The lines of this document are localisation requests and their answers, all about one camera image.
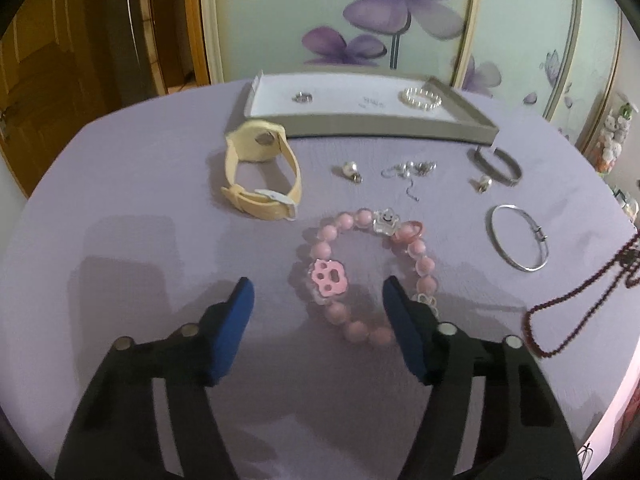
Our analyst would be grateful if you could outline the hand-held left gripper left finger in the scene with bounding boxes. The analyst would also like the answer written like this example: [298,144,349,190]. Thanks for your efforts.
[54,276,256,480]

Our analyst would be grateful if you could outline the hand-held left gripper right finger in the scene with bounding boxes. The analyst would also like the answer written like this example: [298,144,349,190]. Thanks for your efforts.
[381,275,583,480]

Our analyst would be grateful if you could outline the pink bead charm bracelet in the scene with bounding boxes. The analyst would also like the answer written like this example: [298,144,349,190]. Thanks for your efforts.
[295,208,441,346]

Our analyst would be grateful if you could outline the thin silver bangle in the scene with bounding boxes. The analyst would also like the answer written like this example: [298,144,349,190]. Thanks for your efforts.
[487,204,551,273]

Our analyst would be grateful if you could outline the grey metal cuff bracelet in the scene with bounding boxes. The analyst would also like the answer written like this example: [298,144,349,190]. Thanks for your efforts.
[467,145,524,187]

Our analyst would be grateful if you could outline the cream strap wristwatch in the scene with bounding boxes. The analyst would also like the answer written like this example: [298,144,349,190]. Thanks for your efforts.
[221,119,302,222]

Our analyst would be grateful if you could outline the grey cardboard tray box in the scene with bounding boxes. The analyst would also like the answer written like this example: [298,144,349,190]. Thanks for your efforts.
[243,71,501,145]

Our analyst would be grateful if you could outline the dark red bead necklace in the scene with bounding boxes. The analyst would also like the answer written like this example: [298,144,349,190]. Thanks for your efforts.
[522,232,640,359]

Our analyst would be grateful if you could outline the lavender tablecloth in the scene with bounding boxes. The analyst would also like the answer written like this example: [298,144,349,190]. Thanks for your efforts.
[0,72,640,480]

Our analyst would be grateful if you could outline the hanging plush toys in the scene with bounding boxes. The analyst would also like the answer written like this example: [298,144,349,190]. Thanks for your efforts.
[592,92,640,176]

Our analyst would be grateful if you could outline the brown wooden door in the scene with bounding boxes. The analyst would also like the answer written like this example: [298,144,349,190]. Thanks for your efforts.
[0,0,108,198]

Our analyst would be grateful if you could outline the purple flower wardrobe door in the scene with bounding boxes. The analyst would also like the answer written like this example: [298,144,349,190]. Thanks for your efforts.
[197,0,486,87]

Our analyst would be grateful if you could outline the butterfly print wardrobe door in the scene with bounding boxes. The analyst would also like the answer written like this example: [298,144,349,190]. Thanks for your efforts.
[452,0,585,122]

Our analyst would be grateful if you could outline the white pearl bracelet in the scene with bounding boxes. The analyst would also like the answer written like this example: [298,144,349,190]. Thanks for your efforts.
[399,87,444,110]

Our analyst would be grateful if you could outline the wooden door frame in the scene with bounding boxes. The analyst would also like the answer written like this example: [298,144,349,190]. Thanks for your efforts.
[182,0,212,87]

